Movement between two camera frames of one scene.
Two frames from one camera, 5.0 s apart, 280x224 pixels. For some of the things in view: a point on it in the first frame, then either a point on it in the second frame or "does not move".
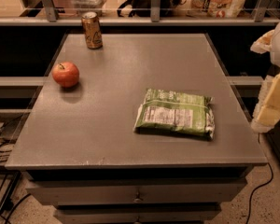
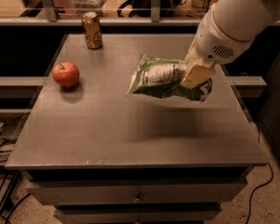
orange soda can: (92, 30) does not move
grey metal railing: (50, 18) does not move
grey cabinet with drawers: (84, 159) does not move
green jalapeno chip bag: (164, 111) → (163, 77)
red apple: (65, 75) does not move
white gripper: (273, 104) → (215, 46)
